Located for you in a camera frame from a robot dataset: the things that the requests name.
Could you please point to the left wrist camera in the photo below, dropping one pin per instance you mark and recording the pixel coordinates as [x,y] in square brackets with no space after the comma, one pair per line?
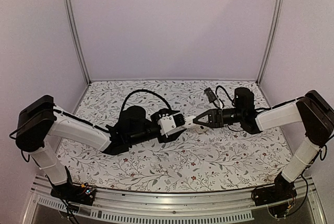
[172,124]

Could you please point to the floral patterned mat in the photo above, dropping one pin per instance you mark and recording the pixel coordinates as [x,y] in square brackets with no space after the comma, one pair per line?
[218,159]

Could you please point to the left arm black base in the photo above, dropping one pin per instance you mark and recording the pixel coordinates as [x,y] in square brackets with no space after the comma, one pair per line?
[82,194]

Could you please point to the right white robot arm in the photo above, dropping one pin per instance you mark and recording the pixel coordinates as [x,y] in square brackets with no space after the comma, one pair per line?
[311,114]

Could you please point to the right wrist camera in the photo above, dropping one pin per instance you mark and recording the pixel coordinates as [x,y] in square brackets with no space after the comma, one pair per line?
[213,98]

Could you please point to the left aluminium frame post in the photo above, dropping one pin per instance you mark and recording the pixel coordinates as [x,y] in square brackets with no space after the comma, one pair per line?
[76,40]

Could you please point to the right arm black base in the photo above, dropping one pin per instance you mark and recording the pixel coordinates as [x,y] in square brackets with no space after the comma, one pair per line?
[282,195]

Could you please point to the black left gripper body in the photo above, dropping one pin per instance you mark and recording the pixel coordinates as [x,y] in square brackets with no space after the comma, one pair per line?
[135,138]

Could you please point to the aluminium frame post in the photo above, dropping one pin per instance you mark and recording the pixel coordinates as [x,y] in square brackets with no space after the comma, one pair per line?
[270,41]
[76,40]

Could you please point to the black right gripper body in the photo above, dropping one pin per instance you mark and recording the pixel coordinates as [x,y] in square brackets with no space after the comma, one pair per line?
[219,120]

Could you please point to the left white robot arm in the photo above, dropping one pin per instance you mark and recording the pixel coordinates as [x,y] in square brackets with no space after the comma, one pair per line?
[43,118]

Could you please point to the right aluminium frame post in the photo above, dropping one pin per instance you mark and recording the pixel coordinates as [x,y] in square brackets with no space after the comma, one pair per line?
[270,41]

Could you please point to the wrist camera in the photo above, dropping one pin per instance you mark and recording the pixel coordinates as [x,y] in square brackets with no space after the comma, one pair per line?
[213,98]
[172,124]

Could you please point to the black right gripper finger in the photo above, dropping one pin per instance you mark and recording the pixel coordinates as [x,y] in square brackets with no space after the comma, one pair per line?
[206,124]
[204,117]

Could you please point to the white earbud charging case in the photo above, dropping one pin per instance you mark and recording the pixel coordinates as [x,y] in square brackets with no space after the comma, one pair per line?
[189,121]

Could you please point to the white earbud on mat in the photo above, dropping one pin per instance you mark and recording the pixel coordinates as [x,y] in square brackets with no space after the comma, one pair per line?
[201,129]

